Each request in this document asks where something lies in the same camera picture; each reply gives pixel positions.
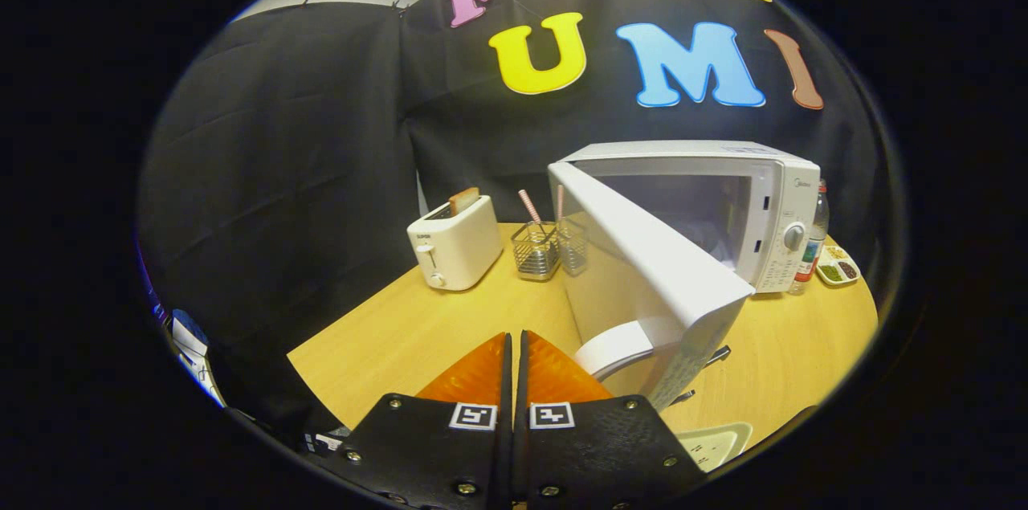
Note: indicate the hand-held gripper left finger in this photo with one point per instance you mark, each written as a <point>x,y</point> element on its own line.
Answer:
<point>426,454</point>

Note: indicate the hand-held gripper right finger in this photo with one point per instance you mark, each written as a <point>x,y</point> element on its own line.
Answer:
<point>602,454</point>

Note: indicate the white microwave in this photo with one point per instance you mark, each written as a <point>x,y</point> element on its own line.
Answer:
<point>658,269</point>

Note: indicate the pale green plate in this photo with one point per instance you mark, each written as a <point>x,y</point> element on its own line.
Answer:
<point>715,444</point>

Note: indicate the white toaster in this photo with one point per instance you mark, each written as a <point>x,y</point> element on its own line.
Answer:
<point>462,253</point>

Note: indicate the toast slice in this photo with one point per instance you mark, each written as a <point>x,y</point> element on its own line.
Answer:
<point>464,200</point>

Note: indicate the pink striped straw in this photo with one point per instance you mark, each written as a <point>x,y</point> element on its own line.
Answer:
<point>530,207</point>

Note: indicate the blue and white object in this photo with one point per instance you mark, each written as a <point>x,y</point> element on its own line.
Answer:
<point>189,337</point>

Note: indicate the clear plastic water bottle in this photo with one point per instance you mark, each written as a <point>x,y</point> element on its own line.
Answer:
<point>809,253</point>

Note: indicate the white divided bean tray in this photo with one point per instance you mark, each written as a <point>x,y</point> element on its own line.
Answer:
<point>835,271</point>

